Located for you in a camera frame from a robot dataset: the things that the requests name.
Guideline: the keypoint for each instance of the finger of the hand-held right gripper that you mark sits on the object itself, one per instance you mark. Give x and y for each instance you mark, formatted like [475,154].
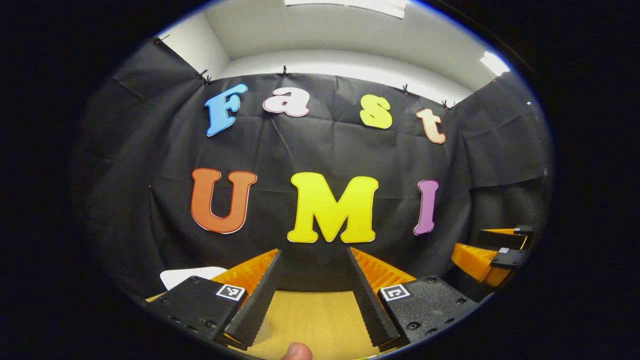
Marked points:
[500,238]
[510,259]

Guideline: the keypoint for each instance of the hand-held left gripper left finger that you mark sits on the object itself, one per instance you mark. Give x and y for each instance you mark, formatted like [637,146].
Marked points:
[257,302]

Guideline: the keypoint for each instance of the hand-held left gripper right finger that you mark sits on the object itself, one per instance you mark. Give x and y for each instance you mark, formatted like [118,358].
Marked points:
[367,300]

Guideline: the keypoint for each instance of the white desktop garbage bin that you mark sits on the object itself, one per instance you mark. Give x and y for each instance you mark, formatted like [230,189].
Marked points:
[187,275]

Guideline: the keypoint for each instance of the wooden desktop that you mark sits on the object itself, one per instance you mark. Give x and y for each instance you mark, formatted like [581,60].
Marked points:
[315,320]

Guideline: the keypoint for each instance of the black backdrop cloth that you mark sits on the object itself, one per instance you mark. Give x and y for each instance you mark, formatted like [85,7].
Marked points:
[300,150]

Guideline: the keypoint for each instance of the small ceiling light panel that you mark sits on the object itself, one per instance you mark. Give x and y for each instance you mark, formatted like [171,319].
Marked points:
[494,63]

